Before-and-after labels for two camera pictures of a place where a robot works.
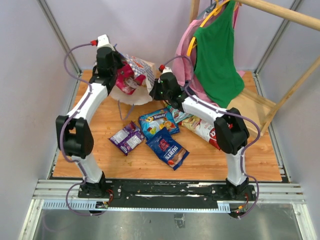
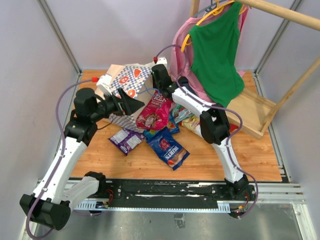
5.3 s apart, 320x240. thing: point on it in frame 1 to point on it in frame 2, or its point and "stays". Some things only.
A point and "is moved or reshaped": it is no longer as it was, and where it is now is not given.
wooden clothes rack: x=253 y=112 stays
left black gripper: x=116 y=55 to x=130 y=105
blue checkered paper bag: x=136 y=81 is moved or reshaped
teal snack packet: x=179 y=116 stays
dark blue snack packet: x=167 y=148 stays
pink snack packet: x=126 y=82 to x=155 y=115
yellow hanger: x=215 y=12 is moved or reshaped
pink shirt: x=185 y=69 is moved or reshaped
